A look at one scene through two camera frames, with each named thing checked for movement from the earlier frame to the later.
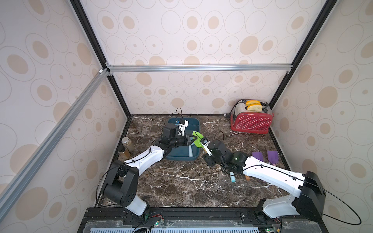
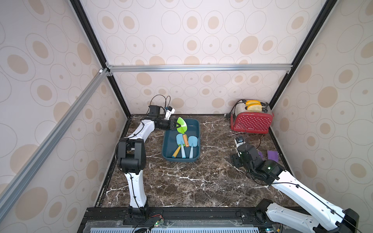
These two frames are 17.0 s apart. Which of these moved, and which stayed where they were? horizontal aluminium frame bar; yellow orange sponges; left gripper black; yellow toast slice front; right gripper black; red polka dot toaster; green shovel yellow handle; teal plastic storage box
Moved: left gripper black; right gripper black; green shovel yellow handle
Stayed: yellow orange sponges; horizontal aluminium frame bar; yellow toast slice front; teal plastic storage box; red polka dot toaster
